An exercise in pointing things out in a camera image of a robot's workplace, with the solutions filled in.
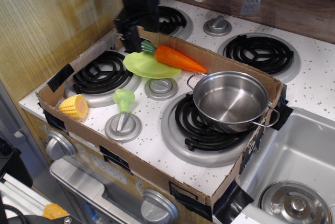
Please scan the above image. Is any silver oven door handle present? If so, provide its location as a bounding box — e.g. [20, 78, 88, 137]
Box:
[50, 159, 138, 223]

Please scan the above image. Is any silver oven knob left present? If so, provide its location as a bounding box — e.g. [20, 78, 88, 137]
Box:
[46, 130, 77, 161]

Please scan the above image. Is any green toy broccoli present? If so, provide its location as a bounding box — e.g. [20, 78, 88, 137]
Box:
[112, 88, 135, 113]

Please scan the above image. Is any back right black burner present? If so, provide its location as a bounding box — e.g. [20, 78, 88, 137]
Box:
[220, 35, 294, 74]

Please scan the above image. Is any silver stovetop knob middle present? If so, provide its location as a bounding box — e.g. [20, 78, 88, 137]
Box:
[144, 78, 178, 101]

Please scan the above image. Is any orange toy carrot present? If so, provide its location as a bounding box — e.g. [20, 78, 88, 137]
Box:
[141, 40, 207, 73]

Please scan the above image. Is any silver stovetop knob back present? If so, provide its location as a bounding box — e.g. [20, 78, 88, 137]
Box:
[203, 15, 232, 37]

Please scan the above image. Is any front right black burner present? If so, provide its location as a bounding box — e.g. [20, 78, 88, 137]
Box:
[175, 94, 249, 151]

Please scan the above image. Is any stainless steel pot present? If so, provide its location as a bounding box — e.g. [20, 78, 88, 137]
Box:
[187, 71, 280, 133]

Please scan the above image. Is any brown cardboard fence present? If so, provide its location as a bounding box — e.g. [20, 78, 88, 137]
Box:
[36, 23, 294, 222]

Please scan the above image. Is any silver oven knob right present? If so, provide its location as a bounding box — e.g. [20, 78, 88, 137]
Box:
[141, 189, 179, 224]

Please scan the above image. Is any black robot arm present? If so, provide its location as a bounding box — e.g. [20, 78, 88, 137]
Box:
[115, 0, 160, 53]

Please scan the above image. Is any silver stovetop knob front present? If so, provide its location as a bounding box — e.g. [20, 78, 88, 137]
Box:
[105, 113, 142, 143]

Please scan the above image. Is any yellow toy corn cob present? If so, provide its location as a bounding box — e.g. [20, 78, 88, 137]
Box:
[58, 94, 88, 119]

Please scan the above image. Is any front left black burner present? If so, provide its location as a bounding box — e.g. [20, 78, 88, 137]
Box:
[72, 51, 133, 95]

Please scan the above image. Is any silver stovetop knob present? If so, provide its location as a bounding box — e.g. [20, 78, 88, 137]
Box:
[144, 78, 178, 101]
[203, 15, 232, 37]
[105, 113, 142, 143]

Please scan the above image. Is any black cable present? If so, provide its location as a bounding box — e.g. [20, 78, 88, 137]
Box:
[0, 203, 27, 224]

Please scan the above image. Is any steel pot lid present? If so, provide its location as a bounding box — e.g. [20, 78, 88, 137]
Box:
[259, 181, 332, 223]

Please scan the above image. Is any light green plastic plate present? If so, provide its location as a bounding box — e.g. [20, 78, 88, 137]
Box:
[123, 52, 182, 79]

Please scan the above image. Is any silver oven knob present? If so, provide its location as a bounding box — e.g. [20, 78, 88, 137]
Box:
[141, 189, 179, 224]
[46, 130, 77, 161]

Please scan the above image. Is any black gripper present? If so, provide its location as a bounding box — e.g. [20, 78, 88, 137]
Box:
[115, 0, 159, 53]

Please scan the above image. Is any stainless steel sink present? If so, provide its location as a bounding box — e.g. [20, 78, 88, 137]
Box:
[213, 108, 334, 223]

